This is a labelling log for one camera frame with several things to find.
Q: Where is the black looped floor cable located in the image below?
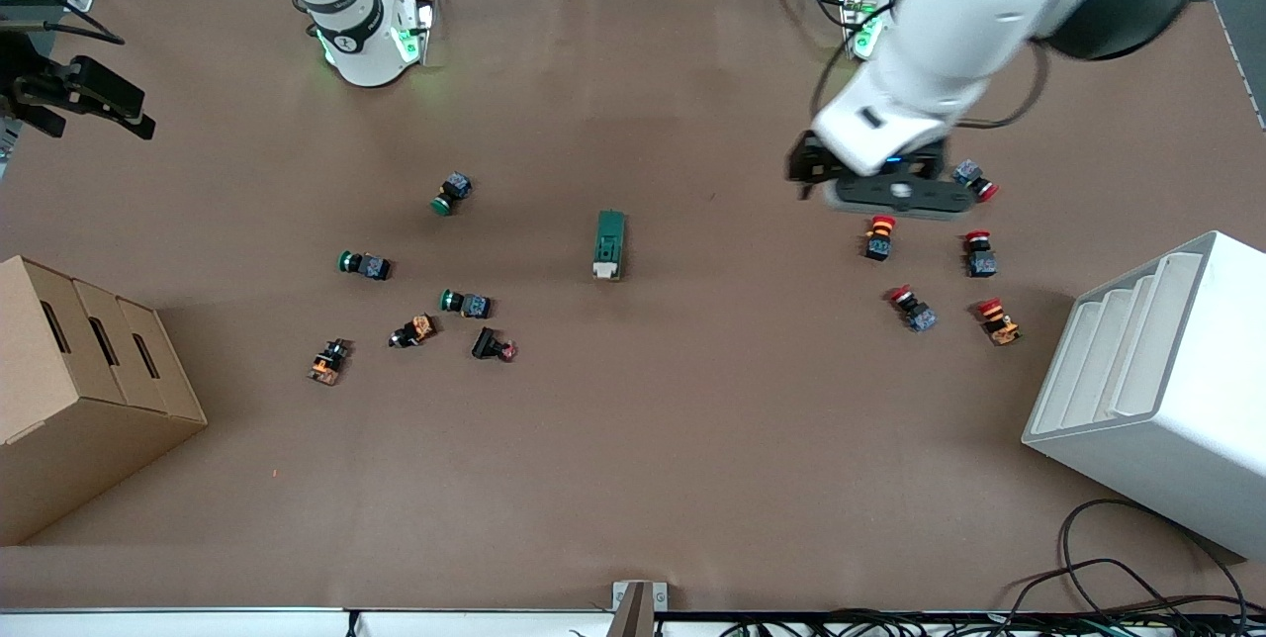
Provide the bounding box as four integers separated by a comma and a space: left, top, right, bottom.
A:
999, 499, 1249, 624

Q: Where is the green terminal block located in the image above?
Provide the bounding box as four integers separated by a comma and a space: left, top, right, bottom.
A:
592, 210, 627, 283

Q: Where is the black orange selector switch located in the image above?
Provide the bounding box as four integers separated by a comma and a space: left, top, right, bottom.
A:
389, 314, 438, 350
308, 338, 353, 387

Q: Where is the black switch with red lamp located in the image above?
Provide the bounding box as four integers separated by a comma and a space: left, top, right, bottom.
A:
471, 325, 519, 364

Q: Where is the red blue emergency button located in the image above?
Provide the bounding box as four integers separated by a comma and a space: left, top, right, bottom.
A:
964, 229, 998, 279
951, 159, 1000, 204
887, 285, 939, 333

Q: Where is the white stepped plastic bin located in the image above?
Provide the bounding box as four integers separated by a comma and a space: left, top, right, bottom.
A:
1021, 230, 1266, 561

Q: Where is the black cable bundle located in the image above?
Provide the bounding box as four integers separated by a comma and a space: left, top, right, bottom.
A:
717, 607, 1266, 637

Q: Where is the brown cardboard box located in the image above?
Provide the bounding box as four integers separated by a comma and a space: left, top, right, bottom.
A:
0, 254, 209, 547

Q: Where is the metal table edge bracket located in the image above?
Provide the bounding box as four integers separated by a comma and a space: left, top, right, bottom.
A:
605, 580, 669, 637

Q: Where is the green push button switch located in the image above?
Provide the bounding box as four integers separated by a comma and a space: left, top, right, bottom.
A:
439, 288, 493, 319
430, 171, 474, 218
337, 249, 394, 282

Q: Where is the red orange emergency button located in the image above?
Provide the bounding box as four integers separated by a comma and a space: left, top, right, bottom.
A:
862, 214, 898, 263
977, 298, 1022, 348

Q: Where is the white table edge rail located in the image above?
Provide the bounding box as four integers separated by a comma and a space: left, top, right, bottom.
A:
0, 607, 616, 637

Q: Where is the brown table cover sheet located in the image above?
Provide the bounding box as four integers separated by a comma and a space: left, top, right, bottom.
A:
0, 0, 1266, 613

